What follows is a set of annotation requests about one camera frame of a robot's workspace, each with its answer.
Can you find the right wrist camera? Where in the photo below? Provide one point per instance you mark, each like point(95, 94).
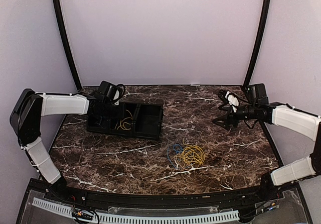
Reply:
point(228, 98)

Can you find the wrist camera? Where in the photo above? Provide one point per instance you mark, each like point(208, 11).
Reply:
point(120, 91)
point(228, 98)

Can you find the black front rail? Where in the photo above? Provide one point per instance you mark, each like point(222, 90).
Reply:
point(103, 200)

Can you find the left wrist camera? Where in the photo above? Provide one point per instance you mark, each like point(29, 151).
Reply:
point(120, 91)

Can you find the black frame post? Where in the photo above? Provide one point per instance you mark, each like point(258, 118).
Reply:
point(65, 43)
point(258, 41)

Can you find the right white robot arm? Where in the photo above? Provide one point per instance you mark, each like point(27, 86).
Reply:
point(257, 108)

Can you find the right black frame post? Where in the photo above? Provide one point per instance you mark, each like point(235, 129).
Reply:
point(258, 41)

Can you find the left black frame post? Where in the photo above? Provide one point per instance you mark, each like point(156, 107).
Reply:
point(65, 43)

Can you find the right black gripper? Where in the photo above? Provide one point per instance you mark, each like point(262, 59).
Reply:
point(226, 118)

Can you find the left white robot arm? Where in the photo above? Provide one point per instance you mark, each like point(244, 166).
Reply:
point(32, 106)

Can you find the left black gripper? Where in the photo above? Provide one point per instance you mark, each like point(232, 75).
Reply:
point(121, 114)

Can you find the white slotted cable duct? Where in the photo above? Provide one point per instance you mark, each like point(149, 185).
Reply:
point(134, 216)

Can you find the black three-compartment bin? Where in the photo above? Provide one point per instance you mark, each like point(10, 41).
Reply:
point(140, 120)

